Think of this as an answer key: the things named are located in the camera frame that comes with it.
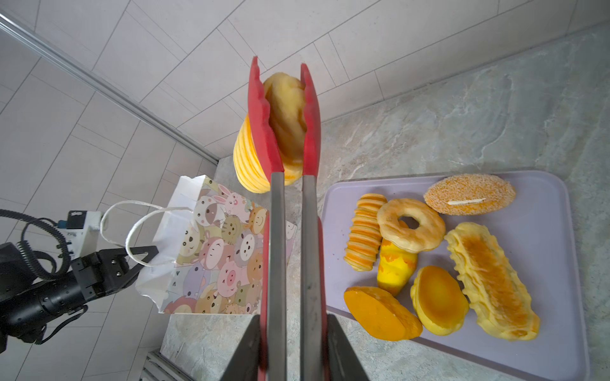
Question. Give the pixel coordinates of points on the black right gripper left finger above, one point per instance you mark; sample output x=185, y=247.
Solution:
x=244, y=363

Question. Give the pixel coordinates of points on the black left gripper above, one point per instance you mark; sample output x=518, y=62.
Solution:
x=35, y=312

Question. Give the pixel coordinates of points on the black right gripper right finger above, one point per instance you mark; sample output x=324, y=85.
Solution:
x=343, y=363

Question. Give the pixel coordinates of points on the red steel kitchen tongs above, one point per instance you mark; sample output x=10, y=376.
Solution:
x=313, y=314

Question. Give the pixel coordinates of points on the white cartoon animal paper bag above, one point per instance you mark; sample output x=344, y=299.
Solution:
x=211, y=251

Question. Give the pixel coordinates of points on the orange oval bread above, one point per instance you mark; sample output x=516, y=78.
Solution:
x=381, y=315

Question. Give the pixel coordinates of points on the lavender plastic tray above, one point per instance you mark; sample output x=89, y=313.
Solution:
x=536, y=233

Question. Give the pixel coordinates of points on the yellow orange cone bread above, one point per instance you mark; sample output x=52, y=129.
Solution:
x=395, y=268

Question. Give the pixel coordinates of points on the striped spiral bread roll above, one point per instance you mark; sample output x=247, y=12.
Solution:
x=364, y=234

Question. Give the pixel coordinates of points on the long toasted crust bread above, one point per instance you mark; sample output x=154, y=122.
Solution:
x=500, y=300

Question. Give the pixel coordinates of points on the sesame oval bread bun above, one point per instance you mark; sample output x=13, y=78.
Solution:
x=470, y=194

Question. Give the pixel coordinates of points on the round yellow custard bun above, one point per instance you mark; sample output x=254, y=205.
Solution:
x=438, y=301

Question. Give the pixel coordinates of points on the aluminium left corner profile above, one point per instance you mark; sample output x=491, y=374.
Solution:
x=37, y=45

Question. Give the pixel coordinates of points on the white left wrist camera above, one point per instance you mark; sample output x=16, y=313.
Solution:
x=81, y=231

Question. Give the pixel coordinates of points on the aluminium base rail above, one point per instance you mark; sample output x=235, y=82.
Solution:
x=159, y=368

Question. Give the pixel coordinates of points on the fake ring donut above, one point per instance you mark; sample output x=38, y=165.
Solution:
x=426, y=237

